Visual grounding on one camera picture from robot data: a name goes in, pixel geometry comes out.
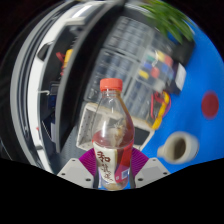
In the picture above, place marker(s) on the yellow multimeter with leads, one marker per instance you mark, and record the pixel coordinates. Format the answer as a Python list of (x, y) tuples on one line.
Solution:
[(160, 118)]

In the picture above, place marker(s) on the flat black box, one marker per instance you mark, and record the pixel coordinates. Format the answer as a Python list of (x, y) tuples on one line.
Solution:
[(185, 55)]

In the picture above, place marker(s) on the green potted plant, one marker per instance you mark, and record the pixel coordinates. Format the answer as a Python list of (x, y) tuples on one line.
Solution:
[(170, 20)]

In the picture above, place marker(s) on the white perforated tray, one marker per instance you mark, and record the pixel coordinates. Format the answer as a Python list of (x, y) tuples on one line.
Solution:
[(85, 126)]

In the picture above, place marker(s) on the flat round red coaster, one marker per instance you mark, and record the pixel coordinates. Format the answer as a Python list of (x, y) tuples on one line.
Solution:
[(210, 105)]

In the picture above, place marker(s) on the clear compartment box, coloured parts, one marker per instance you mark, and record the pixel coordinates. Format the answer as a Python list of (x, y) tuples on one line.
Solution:
[(155, 71)]

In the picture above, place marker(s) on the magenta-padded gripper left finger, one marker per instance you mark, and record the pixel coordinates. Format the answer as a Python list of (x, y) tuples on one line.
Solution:
[(73, 172)]

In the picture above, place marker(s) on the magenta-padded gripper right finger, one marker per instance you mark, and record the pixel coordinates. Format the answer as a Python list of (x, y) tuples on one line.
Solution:
[(151, 172)]

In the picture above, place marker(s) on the clear red-capped drink bottle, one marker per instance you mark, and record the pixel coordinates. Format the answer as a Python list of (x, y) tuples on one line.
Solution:
[(111, 133)]

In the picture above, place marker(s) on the beige and grey ceramic mug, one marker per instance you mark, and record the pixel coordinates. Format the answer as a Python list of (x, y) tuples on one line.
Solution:
[(168, 151)]

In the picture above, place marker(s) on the dark overhead shelf unit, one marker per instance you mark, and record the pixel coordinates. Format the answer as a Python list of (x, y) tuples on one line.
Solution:
[(76, 83)]

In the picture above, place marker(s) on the small white-labelled dark box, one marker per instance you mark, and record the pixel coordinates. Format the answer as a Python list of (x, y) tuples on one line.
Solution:
[(180, 76)]

